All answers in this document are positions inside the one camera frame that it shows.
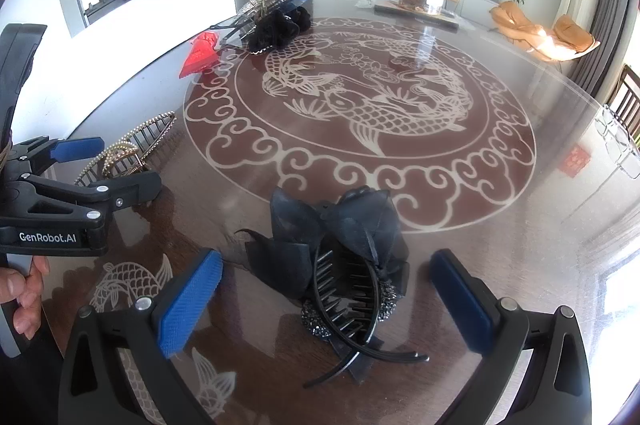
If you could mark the brown fish-patterned glass desktop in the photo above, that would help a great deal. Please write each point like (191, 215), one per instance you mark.
(475, 265)

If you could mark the person's left hand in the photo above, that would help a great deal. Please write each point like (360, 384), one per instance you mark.
(32, 300)

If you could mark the black beaded scrunchie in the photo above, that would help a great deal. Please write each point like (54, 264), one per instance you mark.
(270, 32)

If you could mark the wooden tray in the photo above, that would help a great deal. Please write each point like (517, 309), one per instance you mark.
(395, 12)

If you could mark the grey curtain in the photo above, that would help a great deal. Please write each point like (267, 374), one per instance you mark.
(612, 5)

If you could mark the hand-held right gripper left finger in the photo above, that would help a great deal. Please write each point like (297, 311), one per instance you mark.
(190, 300)

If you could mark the dark wooden chair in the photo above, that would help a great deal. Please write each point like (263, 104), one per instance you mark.
(630, 105)

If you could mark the clear plastic bag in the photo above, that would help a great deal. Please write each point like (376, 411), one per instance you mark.
(369, 2)

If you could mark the clear eyeglasses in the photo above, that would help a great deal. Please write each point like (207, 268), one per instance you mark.
(620, 137)

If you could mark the gold rhinestone hair clip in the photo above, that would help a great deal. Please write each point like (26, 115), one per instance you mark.
(150, 135)

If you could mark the silver rhinestone hair clip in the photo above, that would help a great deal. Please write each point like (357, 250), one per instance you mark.
(250, 7)

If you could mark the red hair clip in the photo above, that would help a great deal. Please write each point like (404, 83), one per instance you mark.
(197, 55)

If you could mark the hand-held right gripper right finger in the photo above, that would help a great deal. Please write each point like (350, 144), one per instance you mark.
(460, 300)

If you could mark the black bow hair clip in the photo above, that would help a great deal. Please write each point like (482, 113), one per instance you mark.
(350, 230)

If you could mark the orange lounge chair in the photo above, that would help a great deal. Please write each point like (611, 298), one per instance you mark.
(522, 27)

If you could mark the thin black hair clip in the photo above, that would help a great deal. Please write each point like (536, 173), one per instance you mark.
(235, 25)

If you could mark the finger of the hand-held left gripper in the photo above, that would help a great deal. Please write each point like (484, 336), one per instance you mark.
(135, 190)
(75, 149)

